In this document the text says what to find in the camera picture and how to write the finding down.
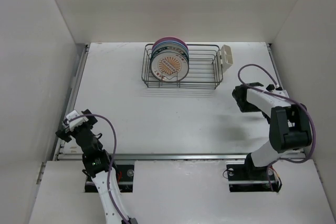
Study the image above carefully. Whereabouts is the wire dish rack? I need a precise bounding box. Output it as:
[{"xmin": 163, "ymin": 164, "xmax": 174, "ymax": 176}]
[{"xmin": 141, "ymin": 43, "xmax": 224, "ymax": 90}]

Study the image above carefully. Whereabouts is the orange sunburst plate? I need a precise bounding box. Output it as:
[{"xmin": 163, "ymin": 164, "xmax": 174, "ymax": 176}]
[{"xmin": 150, "ymin": 51, "xmax": 189, "ymax": 82}]

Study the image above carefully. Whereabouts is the green rim lettered plate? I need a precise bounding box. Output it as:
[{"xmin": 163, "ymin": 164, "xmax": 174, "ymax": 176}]
[{"xmin": 151, "ymin": 47, "xmax": 189, "ymax": 59}]

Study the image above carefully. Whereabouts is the blue plate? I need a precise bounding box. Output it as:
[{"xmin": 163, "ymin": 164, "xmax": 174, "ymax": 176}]
[{"xmin": 152, "ymin": 37, "xmax": 188, "ymax": 51}]

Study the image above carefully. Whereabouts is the pink plate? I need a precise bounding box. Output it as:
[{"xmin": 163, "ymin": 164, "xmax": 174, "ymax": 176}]
[{"xmin": 152, "ymin": 37, "xmax": 188, "ymax": 48}]

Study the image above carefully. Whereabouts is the white flower pattern plate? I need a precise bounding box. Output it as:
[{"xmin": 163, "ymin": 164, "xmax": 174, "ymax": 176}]
[{"xmin": 152, "ymin": 41, "xmax": 188, "ymax": 53}]

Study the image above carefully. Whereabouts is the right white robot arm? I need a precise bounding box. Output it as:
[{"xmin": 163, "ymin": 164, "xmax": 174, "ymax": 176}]
[{"xmin": 232, "ymin": 82, "xmax": 313, "ymax": 179}]

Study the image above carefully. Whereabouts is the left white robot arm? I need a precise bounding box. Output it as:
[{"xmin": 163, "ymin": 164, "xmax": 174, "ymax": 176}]
[{"xmin": 56, "ymin": 110, "xmax": 137, "ymax": 223}]

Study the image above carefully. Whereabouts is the beige cutlery holder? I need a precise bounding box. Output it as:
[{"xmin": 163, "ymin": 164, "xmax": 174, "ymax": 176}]
[{"xmin": 220, "ymin": 45, "xmax": 233, "ymax": 73}]

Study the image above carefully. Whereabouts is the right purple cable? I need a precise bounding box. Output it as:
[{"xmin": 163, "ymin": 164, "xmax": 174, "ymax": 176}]
[{"xmin": 238, "ymin": 63, "xmax": 317, "ymax": 192}]

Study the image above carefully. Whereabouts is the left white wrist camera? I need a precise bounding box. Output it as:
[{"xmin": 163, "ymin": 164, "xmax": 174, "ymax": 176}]
[{"xmin": 63, "ymin": 110, "xmax": 88, "ymax": 131}]

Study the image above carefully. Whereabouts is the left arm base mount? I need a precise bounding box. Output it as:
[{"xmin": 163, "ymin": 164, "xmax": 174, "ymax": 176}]
[{"xmin": 84, "ymin": 164, "xmax": 134, "ymax": 193}]

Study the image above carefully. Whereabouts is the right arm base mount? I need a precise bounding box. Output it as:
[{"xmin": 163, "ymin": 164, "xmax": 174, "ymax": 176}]
[{"xmin": 223, "ymin": 164, "xmax": 282, "ymax": 193}]

